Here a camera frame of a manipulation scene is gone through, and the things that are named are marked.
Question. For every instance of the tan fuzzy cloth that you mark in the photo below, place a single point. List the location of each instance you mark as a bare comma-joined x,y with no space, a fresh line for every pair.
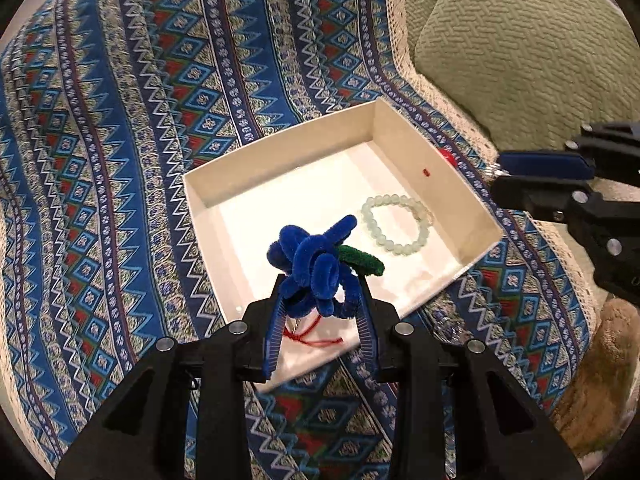
600,385

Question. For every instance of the red round object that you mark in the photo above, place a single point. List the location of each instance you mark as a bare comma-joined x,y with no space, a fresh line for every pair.
448,156

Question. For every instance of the green textured cushion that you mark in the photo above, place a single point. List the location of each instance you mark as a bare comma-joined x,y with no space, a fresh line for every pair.
520,50

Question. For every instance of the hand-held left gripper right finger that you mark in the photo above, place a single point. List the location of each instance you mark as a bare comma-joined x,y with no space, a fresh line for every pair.
367,332

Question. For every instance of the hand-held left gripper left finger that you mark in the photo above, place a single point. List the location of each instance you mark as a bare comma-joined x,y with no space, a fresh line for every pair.
274,331

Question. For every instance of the blue patterned cloth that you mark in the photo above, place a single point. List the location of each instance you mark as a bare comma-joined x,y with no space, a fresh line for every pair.
200,160

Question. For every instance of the white cardboard box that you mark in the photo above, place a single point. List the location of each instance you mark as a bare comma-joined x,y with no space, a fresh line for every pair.
345,225

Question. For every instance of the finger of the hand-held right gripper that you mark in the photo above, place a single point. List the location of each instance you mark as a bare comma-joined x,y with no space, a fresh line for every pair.
545,163
555,200

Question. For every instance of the blue pipe cleaner flower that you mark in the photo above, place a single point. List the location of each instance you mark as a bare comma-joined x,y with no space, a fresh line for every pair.
312,270

